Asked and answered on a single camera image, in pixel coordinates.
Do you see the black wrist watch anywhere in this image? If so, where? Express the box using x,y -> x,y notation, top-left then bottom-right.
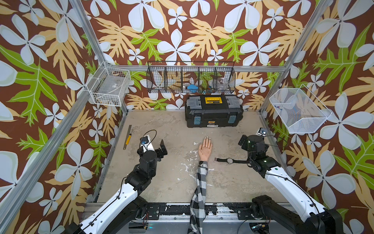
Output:
215,158 -> 249,164

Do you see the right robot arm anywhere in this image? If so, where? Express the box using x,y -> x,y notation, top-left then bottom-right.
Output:
238,135 -> 343,234

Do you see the plaid sleeved mannequin forearm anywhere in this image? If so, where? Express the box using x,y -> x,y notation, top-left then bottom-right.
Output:
188,161 -> 208,234

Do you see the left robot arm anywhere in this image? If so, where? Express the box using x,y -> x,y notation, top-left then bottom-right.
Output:
64,140 -> 168,234

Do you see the mannequin hand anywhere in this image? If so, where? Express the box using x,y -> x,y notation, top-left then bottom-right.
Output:
198,137 -> 213,161

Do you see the white mesh basket right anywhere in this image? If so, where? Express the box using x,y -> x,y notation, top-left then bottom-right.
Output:
270,84 -> 333,134

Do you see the blue object in basket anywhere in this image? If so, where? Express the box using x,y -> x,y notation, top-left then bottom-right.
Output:
187,84 -> 198,92

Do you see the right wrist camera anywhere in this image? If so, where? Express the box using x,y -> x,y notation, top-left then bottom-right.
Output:
256,127 -> 268,137

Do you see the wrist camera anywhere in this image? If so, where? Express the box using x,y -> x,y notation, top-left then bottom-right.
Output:
140,135 -> 154,152
256,127 -> 268,137

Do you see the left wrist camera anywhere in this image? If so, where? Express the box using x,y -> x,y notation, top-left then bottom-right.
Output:
140,135 -> 154,152

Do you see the black toolbox yellow handle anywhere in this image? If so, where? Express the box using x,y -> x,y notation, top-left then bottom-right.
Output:
185,95 -> 243,128

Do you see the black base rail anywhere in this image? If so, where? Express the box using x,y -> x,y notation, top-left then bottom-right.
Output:
120,202 -> 278,220

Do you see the white wire basket left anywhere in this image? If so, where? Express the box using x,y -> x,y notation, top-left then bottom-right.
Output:
87,62 -> 131,107

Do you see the black wire basket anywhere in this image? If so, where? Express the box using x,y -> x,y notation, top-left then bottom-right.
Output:
145,61 -> 236,95

